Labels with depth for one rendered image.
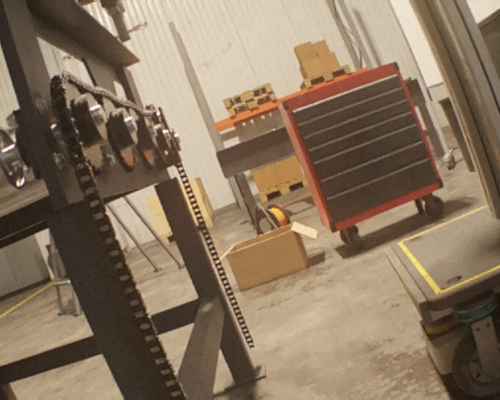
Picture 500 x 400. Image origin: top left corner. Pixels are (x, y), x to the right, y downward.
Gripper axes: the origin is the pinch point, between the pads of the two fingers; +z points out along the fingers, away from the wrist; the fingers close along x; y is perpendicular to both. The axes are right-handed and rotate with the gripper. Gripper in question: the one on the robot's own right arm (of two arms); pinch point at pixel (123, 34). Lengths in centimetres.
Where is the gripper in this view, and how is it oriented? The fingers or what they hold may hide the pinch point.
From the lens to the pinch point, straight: 182.4
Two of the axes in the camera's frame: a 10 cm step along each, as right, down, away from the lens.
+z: 3.6, 9.3, 0.6
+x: 0.2, -0.7, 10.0
